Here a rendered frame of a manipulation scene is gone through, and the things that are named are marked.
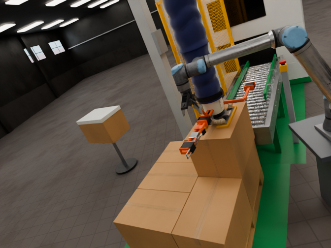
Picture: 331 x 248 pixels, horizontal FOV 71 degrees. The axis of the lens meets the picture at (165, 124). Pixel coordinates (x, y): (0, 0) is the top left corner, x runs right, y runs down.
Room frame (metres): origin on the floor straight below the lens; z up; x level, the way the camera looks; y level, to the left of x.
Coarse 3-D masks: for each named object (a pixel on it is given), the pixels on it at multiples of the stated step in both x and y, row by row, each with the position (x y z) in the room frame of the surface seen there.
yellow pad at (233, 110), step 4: (228, 108) 1.84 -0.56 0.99; (232, 108) 1.86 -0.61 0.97; (236, 108) 1.86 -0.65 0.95; (232, 112) 1.80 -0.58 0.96; (224, 116) 1.73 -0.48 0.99; (228, 116) 1.75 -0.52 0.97; (232, 116) 1.75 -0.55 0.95; (228, 120) 1.69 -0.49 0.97; (220, 124) 1.68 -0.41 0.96; (224, 124) 1.65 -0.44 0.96; (228, 124) 1.63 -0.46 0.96
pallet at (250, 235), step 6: (258, 186) 1.73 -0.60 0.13; (258, 192) 1.76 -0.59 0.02; (258, 198) 1.69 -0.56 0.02; (258, 204) 1.63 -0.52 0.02; (258, 210) 1.58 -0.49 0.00; (252, 216) 1.44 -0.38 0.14; (252, 222) 1.42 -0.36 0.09; (252, 228) 1.42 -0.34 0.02; (252, 234) 1.37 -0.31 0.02; (252, 240) 1.32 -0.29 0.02; (246, 246) 1.21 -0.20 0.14
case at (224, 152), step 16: (240, 112) 1.77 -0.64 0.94; (192, 128) 1.85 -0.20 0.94; (208, 128) 1.73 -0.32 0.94; (224, 128) 1.63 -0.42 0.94; (240, 128) 1.67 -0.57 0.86; (208, 144) 1.58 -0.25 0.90; (224, 144) 1.50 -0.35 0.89; (240, 144) 1.60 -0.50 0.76; (192, 160) 1.71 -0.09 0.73; (208, 160) 1.61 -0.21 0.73; (224, 160) 1.53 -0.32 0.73; (240, 160) 1.52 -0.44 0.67; (208, 176) 1.65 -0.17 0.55; (224, 176) 1.56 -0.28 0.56; (240, 176) 1.47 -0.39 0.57
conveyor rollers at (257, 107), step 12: (252, 72) 3.71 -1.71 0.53; (264, 72) 3.46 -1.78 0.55; (240, 84) 3.42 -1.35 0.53; (264, 84) 3.06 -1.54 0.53; (240, 96) 2.95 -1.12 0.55; (252, 96) 2.84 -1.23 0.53; (252, 108) 2.52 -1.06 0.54; (264, 108) 2.38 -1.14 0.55; (252, 120) 2.28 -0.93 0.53; (264, 120) 2.14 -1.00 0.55
